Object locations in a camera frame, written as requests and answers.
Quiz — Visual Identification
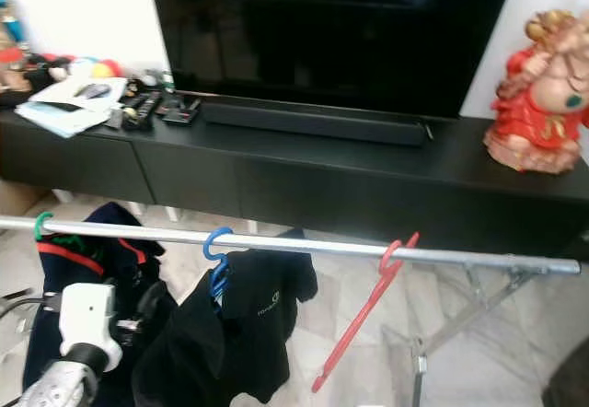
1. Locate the green plastic hanger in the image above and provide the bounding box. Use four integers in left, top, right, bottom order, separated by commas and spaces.
33, 212, 84, 253

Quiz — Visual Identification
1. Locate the blue plastic hanger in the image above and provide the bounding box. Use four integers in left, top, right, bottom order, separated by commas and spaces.
203, 227, 236, 302

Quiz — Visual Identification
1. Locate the red plastic hanger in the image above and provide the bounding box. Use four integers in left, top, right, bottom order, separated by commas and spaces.
311, 232, 421, 394

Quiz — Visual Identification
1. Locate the black t-shirt with green logo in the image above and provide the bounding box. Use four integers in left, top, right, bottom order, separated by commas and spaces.
132, 230, 318, 407

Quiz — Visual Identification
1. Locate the black low tv console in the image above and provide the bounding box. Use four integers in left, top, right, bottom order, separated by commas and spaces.
0, 103, 589, 261

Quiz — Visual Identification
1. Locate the silver metal clothes rack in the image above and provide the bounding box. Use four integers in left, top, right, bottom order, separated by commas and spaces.
0, 215, 583, 407

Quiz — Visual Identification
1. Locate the white paper stack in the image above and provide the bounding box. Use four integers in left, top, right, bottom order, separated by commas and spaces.
14, 76, 130, 139

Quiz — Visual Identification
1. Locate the orange ball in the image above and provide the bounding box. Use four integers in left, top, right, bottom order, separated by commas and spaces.
92, 60, 122, 79

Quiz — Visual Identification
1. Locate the white ball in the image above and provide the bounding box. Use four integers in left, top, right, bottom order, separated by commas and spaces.
69, 57, 98, 76

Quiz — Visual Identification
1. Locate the black soundbar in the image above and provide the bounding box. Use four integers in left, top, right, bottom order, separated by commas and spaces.
201, 101, 433, 147

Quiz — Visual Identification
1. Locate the black plush toy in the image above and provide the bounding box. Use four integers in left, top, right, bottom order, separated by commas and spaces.
14, 52, 70, 95

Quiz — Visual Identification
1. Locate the blue and gold trophy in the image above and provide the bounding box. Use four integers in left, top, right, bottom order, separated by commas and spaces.
0, 0, 27, 47

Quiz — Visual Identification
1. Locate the black flat screen television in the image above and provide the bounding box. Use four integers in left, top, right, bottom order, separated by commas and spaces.
147, 0, 521, 118

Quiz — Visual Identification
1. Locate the red and gold figurine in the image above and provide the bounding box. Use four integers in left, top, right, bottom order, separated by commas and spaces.
483, 9, 589, 175

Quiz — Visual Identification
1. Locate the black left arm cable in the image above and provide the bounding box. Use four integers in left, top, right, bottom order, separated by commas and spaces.
0, 297, 61, 320

